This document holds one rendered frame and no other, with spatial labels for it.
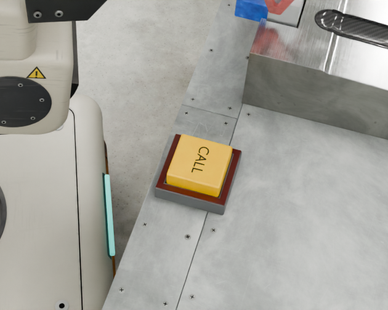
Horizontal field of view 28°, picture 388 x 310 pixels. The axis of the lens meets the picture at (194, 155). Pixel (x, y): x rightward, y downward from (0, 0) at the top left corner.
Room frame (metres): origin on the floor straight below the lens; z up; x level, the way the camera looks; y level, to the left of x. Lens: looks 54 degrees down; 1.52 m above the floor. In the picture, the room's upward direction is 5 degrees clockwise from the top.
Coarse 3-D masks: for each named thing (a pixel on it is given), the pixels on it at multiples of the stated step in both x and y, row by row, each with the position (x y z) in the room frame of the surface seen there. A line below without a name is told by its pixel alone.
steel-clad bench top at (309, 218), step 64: (192, 128) 0.57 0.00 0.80; (256, 128) 0.58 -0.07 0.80; (320, 128) 0.59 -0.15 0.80; (256, 192) 0.49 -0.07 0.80; (320, 192) 0.50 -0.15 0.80; (384, 192) 0.51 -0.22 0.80; (128, 256) 0.39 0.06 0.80; (192, 256) 0.40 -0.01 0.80; (256, 256) 0.41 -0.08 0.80; (320, 256) 0.41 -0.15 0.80; (384, 256) 0.42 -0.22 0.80
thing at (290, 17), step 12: (240, 0) 0.69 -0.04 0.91; (252, 0) 0.69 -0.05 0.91; (276, 0) 0.68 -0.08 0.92; (300, 0) 0.68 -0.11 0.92; (240, 12) 0.69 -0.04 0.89; (252, 12) 0.68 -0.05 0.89; (264, 12) 0.68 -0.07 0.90; (288, 12) 0.67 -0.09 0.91; (300, 12) 0.69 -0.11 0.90; (288, 24) 0.67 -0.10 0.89
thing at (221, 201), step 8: (176, 136) 0.54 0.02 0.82; (176, 144) 0.53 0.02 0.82; (232, 152) 0.53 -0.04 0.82; (240, 152) 0.53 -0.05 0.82; (168, 160) 0.51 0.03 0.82; (232, 160) 0.52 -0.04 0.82; (168, 168) 0.50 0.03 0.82; (232, 168) 0.51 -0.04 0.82; (160, 176) 0.49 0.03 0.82; (232, 176) 0.49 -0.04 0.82; (160, 184) 0.47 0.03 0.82; (224, 184) 0.48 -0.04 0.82; (176, 192) 0.47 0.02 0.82; (184, 192) 0.47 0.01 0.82; (192, 192) 0.47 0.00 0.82; (224, 192) 0.47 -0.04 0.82; (208, 200) 0.46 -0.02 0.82; (216, 200) 0.46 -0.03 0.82; (224, 200) 0.46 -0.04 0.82
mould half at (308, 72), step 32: (320, 0) 0.72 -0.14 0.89; (352, 0) 0.73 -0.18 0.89; (384, 0) 0.73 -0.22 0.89; (256, 32) 0.65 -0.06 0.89; (288, 32) 0.66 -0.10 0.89; (320, 32) 0.66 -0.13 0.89; (256, 64) 0.62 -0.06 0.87; (288, 64) 0.61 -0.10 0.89; (320, 64) 0.61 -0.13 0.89; (352, 64) 0.62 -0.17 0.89; (384, 64) 0.63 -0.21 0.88; (256, 96) 0.62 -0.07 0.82; (288, 96) 0.61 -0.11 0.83; (320, 96) 0.60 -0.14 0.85; (352, 96) 0.59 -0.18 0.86; (384, 96) 0.59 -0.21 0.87; (352, 128) 0.59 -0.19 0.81; (384, 128) 0.59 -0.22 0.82
